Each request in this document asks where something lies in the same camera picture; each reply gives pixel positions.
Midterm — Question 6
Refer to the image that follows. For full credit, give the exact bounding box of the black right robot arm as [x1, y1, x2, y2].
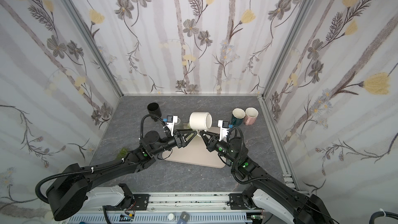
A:
[200, 127, 337, 224]

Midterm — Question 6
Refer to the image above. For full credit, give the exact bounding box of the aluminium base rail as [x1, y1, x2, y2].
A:
[81, 184, 263, 212]

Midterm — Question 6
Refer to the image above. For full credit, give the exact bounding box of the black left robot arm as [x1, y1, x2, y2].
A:
[35, 115, 197, 221]

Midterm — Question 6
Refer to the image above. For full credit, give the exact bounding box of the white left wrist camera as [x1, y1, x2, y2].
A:
[163, 115, 178, 137]

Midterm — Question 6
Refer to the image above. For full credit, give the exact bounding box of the beige plastic tray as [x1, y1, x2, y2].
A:
[160, 135, 225, 169]

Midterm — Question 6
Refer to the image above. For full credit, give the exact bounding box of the black mug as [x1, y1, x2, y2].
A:
[147, 102, 162, 118]

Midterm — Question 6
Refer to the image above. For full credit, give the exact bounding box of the white mug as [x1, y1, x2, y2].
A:
[189, 112, 212, 135]

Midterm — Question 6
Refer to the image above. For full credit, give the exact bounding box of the black corrugated cable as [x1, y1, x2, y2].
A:
[368, 209, 398, 224]

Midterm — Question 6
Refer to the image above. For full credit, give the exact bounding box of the dark green mug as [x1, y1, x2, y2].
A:
[231, 108, 246, 127]

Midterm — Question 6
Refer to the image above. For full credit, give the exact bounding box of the pink mug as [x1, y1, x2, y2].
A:
[244, 107, 259, 125]

